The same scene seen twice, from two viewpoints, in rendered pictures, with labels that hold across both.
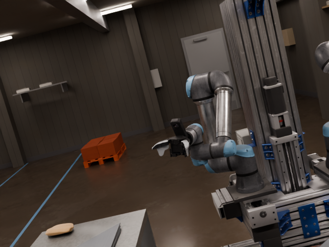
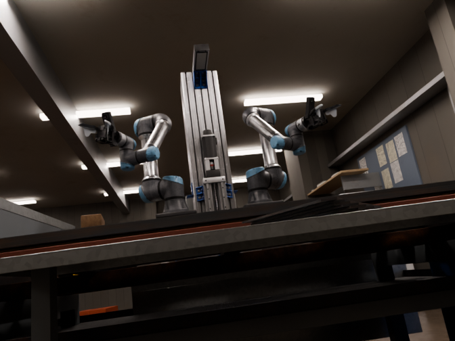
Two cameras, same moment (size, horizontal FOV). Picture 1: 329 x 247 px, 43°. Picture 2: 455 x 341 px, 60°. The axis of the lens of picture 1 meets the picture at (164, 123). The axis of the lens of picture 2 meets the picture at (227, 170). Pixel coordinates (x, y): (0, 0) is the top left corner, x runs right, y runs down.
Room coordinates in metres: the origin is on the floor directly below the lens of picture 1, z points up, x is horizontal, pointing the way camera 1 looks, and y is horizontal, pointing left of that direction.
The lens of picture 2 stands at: (-0.12, -0.31, 0.65)
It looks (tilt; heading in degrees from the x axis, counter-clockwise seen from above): 15 degrees up; 351
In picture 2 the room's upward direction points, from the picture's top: 8 degrees counter-clockwise
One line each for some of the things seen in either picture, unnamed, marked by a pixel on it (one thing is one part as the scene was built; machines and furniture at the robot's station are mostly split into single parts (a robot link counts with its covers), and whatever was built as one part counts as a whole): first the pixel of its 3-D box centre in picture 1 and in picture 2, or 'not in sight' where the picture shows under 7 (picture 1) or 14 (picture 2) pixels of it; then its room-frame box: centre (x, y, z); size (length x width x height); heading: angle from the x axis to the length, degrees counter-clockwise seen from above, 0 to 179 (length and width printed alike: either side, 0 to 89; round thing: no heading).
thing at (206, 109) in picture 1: (210, 124); (149, 158); (2.18, -0.23, 1.41); 0.15 x 0.12 x 0.55; 64
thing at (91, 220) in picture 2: not in sight; (93, 225); (1.16, -0.08, 0.87); 0.12 x 0.06 x 0.05; 5
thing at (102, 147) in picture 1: (104, 149); (95, 319); (9.06, 1.42, 0.20); 1.15 x 0.85 x 0.40; 0
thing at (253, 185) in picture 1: (248, 179); (175, 206); (2.12, -0.36, 1.09); 0.15 x 0.15 x 0.10
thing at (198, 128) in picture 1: (193, 133); (126, 143); (1.94, -0.12, 1.43); 0.11 x 0.08 x 0.09; 154
